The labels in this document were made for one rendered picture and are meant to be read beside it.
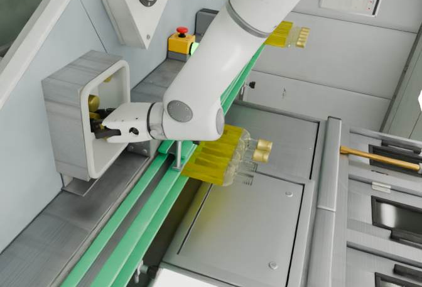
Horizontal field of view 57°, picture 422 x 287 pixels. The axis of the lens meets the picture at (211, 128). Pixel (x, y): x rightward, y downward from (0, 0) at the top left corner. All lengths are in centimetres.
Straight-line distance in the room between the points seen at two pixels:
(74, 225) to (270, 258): 50
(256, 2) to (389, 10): 640
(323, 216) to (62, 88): 81
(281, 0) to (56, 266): 60
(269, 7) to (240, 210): 72
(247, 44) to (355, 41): 648
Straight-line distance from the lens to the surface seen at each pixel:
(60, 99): 78
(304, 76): 732
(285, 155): 146
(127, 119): 77
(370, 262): 121
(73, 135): 81
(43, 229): 87
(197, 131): 71
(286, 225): 115
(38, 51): 77
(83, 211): 88
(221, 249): 105
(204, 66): 59
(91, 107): 83
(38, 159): 84
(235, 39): 60
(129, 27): 95
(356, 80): 731
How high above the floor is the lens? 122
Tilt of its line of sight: 12 degrees down
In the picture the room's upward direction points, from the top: 104 degrees clockwise
